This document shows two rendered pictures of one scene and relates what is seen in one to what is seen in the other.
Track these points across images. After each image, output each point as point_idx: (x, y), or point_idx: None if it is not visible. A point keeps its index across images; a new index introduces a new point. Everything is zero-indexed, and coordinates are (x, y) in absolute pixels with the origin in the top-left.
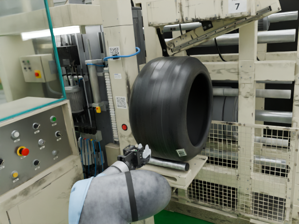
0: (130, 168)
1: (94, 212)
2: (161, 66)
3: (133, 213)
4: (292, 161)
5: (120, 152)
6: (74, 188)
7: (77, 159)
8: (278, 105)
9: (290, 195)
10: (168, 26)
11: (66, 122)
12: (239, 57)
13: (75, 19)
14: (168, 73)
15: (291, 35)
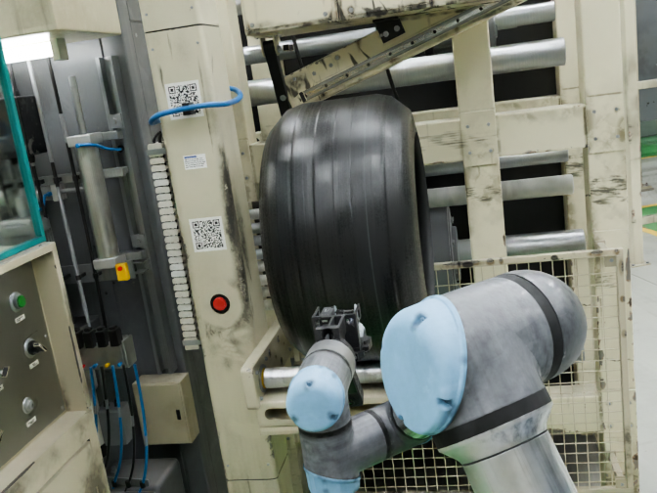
0: (354, 354)
1: (491, 354)
2: (333, 116)
3: (557, 349)
4: (617, 327)
5: (184, 394)
6: (419, 315)
7: (88, 420)
8: (529, 226)
9: (622, 411)
10: (250, 50)
11: (45, 314)
12: (460, 105)
13: (59, 13)
14: (362, 128)
15: (559, 50)
